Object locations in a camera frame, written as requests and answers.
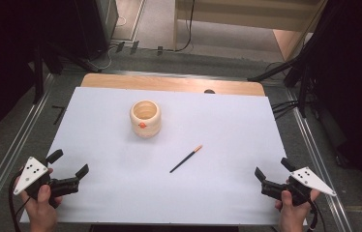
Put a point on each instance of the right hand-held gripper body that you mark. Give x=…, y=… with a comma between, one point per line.
x=308, y=179

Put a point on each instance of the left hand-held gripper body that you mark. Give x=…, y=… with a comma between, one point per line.
x=30, y=172

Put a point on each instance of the dark pencil with orange end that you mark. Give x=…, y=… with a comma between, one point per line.
x=185, y=159

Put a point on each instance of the cream ringed duck pen holder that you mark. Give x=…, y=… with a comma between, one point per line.
x=146, y=129

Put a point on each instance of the person's right hand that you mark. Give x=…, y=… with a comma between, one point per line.
x=293, y=217

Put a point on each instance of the person's left hand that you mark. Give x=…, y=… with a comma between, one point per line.
x=42, y=212

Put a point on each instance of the white table sheet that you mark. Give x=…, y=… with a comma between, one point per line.
x=201, y=199

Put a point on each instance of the black stand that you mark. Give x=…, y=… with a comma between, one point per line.
x=37, y=74
x=303, y=87

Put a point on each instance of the dark round table knob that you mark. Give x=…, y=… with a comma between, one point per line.
x=209, y=92

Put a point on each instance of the wooden table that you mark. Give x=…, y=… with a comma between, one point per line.
x=156, y=82

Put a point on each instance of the black plug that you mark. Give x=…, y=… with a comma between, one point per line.
x=134, y=47
x=160, y=50
x=120, y=46

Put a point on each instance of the grey metal cabinet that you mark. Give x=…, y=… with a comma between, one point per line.
x=108, y=19

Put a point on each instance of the beige wooden cabinet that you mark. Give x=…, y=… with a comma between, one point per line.
x=243, y=16

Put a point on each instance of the metal floor rail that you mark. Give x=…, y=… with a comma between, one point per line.
x=11, y=151
x=314, y=151

